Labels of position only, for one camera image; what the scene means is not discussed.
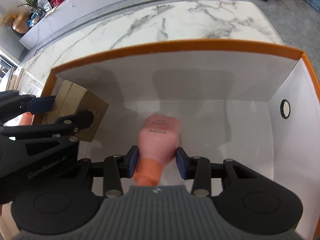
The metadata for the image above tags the brown cardboard box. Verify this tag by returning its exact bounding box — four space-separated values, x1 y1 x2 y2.
42 80 108 142

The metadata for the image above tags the pink lotion bottle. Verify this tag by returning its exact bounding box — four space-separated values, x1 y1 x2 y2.
133 115 181 186

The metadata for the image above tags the copper vase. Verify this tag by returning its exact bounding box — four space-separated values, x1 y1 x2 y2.
12 13 29 34

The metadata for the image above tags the orange cardboard box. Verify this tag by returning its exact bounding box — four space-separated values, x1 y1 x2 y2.
40 40 319 239

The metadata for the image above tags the red box on console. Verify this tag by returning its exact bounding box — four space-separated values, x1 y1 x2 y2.
50 0 64 7

